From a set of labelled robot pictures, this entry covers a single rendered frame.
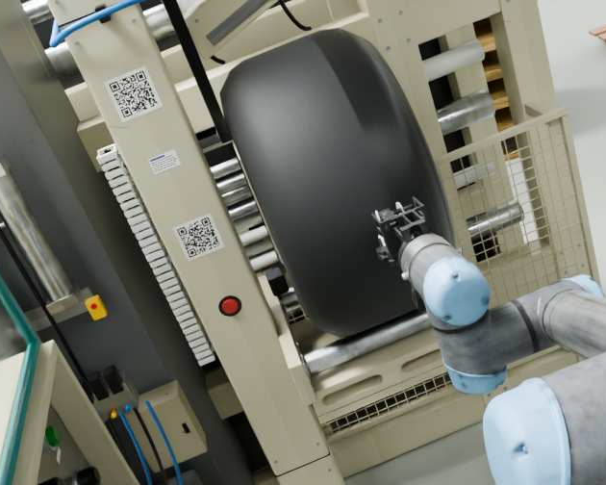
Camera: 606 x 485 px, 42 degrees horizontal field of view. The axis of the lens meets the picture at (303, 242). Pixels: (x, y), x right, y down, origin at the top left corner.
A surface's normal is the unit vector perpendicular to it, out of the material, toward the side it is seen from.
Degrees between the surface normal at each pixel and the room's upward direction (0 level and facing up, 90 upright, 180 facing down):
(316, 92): 35
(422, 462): 0
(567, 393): 3
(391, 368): 90
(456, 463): 0
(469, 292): 84
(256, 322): 90
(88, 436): 90
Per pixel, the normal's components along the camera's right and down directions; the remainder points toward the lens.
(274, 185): -0.62, 0.19
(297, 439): 0.20, 0.40
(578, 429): -0.18, -0.45
